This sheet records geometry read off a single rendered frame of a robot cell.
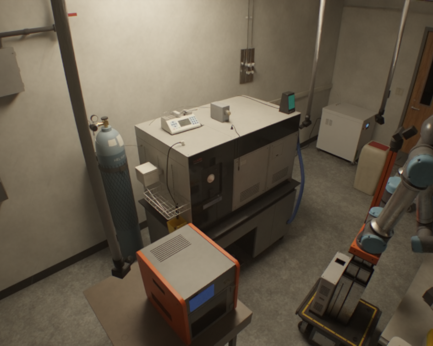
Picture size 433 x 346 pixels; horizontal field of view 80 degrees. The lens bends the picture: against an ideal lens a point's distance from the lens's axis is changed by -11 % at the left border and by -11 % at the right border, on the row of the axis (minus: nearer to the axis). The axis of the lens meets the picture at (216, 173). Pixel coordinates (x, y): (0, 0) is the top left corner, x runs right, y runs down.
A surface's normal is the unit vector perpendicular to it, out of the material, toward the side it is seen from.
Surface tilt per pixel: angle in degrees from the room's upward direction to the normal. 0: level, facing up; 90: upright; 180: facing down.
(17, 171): 90
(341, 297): 90
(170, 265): 0
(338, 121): 90
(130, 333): 0
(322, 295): 90
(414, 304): 0
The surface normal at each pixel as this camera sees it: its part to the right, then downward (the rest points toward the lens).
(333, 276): 0.00, -0.85
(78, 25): 0.66, 0.40
